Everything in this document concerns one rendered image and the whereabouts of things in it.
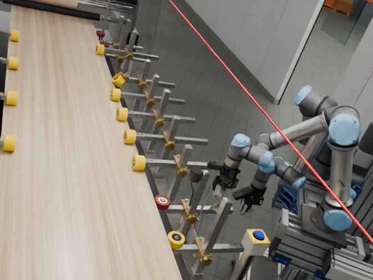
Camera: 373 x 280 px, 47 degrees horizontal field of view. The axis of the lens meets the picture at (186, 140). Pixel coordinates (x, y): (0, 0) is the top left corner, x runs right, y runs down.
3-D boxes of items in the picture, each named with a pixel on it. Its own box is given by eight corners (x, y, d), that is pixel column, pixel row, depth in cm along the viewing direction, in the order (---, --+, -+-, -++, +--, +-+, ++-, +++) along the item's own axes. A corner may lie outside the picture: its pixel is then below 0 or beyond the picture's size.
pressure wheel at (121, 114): (127, 105, 265) (128, 117, 262) (124, 111, 271) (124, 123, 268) (118, 104, 262) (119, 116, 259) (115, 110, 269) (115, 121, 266)
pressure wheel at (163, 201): (162, 210, 222) (168, 194, 217) (166, 221, 216) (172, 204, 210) (147, 210, 219) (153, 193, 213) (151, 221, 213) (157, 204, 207)
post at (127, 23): (118, 70, 383) (130, 19, 360) (119, 72, 380) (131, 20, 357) (114, 70, 382) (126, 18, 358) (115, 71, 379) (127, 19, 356)
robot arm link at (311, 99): (314, 155, 254) (317, 110, 207) (293, 143, 261) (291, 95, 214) (327, 141, 256) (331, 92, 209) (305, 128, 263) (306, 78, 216)
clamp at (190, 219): (186, 206, 227) (189, 199, 225) (195, 224, 217) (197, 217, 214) (177, 206, 225) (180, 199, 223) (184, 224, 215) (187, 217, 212)
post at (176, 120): (157, 180, 269) (179, 115, 245) (159, 184, 266) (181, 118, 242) (152, 180, 267) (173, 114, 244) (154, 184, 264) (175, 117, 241)
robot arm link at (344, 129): (351, 217, 199) (361, 105, 178) (351, 236, 186) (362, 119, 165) (323, 214, 203) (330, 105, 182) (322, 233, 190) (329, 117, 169)
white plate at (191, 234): (180, 221, 234) (185, 208, 229) (195, 259, 214) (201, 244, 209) (179, 221, 234) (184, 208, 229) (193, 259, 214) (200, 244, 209)
